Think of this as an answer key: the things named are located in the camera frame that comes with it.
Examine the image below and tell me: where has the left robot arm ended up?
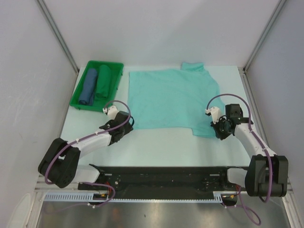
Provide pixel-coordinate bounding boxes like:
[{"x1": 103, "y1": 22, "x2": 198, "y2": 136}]
[{"x1": 38, "y1": 111, "x2": 134, "y2": 190}]

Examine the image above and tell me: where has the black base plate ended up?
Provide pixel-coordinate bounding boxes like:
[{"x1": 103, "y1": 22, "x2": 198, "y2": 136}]
[{"x1": 93, "y1": 166, "x2": 237, "y2": 191}]

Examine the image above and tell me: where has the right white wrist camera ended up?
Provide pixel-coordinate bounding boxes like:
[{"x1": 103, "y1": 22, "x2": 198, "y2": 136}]
[{"x1": 205, "y1": 107, "x2": 222, "y2": 124}]

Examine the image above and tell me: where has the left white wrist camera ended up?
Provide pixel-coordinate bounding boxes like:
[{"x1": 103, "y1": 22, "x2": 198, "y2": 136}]
[{"x1": 103, "y1": 105, "x2": 119, "y2": 119}]

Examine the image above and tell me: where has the rolled blue t shirt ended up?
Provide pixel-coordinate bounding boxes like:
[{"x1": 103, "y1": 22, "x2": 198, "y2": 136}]
[{"x1": 78, "y1": 68, "x2": 97, "y2": 106}]

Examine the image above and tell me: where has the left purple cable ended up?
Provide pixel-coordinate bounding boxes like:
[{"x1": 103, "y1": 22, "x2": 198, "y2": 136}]
[{"x1": 44, "y1": 100, "x2": 132, "y2": 211}]

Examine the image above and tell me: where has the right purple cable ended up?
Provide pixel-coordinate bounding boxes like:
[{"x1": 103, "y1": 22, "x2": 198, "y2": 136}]
[{"x1": 205, "y1": 93, "x2": 274, "y2": 226}]

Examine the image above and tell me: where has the rolled dark green t shirt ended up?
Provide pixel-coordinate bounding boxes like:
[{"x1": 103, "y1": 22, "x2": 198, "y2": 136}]
[{"x1": 95, "y1": 65, "x2": 111, "y2": 100}]

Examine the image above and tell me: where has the green plastic tray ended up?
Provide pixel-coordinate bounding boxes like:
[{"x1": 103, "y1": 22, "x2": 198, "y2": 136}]
[{"x1": 70, "y1": 60, "x2": 124, "y2": 112}]

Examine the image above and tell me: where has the purple cable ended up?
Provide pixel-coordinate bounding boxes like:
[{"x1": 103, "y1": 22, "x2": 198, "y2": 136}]
[
  {"x1": 205, "y1": 93, "x2": 274, "y2": 226},
  {"x1": 44, "y1": 100, "x2": 132, "y2": 211}
]

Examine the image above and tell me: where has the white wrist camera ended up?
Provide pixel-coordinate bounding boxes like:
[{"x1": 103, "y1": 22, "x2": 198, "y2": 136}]
[
  {"x1": 205, "y1": 107, "x2": 222, "y2": 124},
  {"x1": 103, "y1": 105, "x2": 119, "y2": 119}
]

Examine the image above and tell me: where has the left aluminium frame post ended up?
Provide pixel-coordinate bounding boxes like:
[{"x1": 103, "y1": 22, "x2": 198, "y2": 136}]
[{"x1": 35, "y1": 0, "x2": 80, "y2": 74}]

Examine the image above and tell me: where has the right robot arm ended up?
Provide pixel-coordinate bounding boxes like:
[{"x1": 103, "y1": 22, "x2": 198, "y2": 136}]
[{"x1": 205, "y1": 104, "x2": 288, "y2": 200}]

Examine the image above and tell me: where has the teal t shirt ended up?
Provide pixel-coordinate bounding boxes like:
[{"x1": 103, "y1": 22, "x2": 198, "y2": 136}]
[{"x1": 128, "y1": 63, "x2": 220, "y2": 138}]

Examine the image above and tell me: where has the aluminium frame post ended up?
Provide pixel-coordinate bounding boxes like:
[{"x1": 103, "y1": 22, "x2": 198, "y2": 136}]
[
  {"x1": 243, "y1": 0, "x2": 288, "y2": 73},
  {"x1": 35, "y1": 0, "x2": 80, "y2": 74}
]

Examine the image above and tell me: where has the aluminium front rail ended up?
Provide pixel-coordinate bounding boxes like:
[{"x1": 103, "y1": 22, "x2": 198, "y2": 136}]
[{"x1": 34, "y1": 180, "x2": 293, "y2": 193}]

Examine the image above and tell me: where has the right aluminium frame post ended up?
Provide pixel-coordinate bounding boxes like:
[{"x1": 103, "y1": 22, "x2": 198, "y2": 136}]
[{"x1": 243, "y1": 0, "x2": 288, "y2": 73}]

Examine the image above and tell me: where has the white slotted cable duct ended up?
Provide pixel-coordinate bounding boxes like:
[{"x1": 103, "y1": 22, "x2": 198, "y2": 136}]
[{"x1": 44, "y1": 192, "x2": 224, "y2": 203}]

